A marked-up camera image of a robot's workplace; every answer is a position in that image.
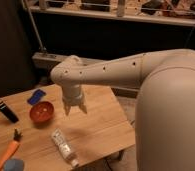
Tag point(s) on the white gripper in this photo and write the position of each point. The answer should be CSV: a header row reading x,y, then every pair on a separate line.
x,y
73,95

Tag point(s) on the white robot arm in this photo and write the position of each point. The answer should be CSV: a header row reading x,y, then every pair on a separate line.
x,y
165,106

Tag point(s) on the red ceramic bowl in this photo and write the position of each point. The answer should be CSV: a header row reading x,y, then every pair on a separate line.
x,y
41,112

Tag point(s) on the blue eraser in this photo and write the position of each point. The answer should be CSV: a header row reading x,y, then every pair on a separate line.
x,y
36,97

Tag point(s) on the white tube of cream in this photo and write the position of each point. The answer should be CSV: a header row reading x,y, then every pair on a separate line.
x,y
65,149

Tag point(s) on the thin metal pole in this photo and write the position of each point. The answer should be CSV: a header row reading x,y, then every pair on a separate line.
x,y
41,46

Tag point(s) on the black rectangular stapler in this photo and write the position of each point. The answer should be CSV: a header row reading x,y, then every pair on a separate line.
x,y
8,113

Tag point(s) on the orange toy carrot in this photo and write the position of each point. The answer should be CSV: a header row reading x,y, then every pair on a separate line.
x,y
11,148

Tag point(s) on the cluttered background shelf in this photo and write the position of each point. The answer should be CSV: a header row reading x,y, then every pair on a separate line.
x,y
168,12

